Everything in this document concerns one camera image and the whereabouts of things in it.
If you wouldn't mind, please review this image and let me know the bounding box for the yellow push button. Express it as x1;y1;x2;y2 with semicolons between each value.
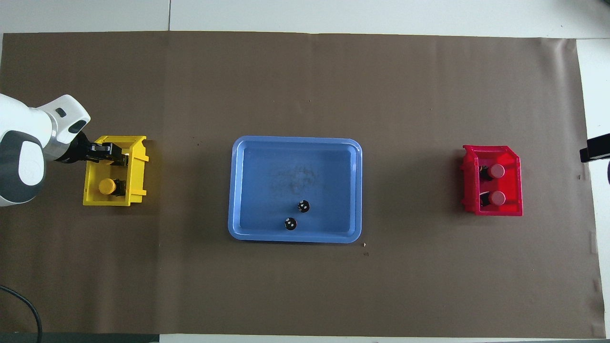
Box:
98;178;127;197

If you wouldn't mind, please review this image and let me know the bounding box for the yellow plastic storage bin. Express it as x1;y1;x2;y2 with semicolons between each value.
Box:
83;135;149;207

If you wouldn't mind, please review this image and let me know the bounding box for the blue plastic tray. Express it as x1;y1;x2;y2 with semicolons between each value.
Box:
228;136;363;244

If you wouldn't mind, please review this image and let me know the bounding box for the brown paper table mat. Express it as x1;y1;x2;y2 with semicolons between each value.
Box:
0;31;606;338

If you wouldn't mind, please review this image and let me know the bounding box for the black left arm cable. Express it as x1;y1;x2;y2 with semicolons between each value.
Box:
0;284;43;334

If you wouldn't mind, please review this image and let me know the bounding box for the red push button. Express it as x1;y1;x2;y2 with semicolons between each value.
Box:
479;190;507;207
479;163;506;182

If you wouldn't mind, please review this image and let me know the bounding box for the red plastic storage bin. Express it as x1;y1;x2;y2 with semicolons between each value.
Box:
460;145;523;217

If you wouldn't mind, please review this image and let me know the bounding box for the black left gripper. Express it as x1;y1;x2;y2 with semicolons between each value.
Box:
56;131;130;167

